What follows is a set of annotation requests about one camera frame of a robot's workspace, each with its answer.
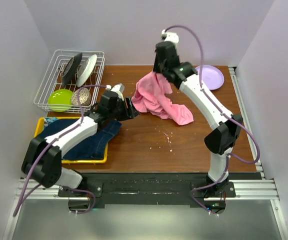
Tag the pink t-shirt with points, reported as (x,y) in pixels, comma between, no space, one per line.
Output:
(151,97)

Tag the dark blue denim jeans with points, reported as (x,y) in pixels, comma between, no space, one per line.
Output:
(91,148)

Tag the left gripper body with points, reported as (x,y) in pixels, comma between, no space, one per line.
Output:
(119,112)

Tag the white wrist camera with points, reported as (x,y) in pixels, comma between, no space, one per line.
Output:
(170,37)
(118,88)

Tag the white plate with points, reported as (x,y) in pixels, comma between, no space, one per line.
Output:
(86,70)

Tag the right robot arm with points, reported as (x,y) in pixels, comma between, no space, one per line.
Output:
(224,124)

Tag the lilac plastic plate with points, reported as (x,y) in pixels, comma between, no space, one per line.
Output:
(212,77)

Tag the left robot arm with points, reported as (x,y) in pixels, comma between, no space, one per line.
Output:
(43,160)

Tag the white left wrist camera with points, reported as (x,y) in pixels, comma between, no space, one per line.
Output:
(118,88)

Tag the blue patterned cloth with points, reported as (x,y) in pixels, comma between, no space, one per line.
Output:
(48,121)

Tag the white wire dish rack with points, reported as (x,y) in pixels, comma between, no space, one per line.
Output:
(70,84)

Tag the aluminium frame rail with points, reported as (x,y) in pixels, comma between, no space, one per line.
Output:
(254,214)

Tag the yellow plastic tray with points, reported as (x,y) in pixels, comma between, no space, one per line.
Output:
(39,128)

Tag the green plastic bowl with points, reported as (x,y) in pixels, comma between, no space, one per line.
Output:
(60,100)

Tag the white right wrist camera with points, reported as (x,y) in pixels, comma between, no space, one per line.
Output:
(170,37)

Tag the patterned ceramic cup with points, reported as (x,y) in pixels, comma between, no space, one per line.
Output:
(82,96)

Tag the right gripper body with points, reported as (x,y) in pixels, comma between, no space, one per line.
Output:
(158,66)

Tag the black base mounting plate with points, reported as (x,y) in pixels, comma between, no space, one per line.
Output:
(161,188)

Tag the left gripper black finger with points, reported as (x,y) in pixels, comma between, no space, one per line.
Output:
(128,103)
(131,113)

